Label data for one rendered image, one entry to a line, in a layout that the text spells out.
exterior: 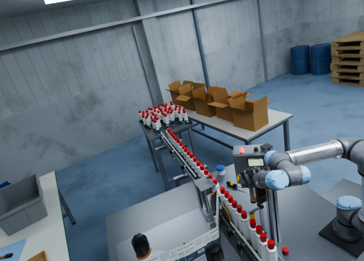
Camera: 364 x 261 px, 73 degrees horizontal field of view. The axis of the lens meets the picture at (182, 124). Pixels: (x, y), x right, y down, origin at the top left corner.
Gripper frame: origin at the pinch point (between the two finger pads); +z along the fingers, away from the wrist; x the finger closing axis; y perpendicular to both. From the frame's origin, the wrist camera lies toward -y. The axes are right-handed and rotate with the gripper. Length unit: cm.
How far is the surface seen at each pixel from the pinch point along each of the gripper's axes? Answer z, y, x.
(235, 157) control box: -2.2, 13.5, -0.4
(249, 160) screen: -5.0, 9.8, -5.8
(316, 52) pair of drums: 400, 156, -497
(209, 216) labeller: 46, -21, 13
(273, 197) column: 5.0, -14.5, -15.4
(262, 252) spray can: 5.0, -36.9, 2.2
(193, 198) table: 81, -11, 13
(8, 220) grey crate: 123, 26, 161
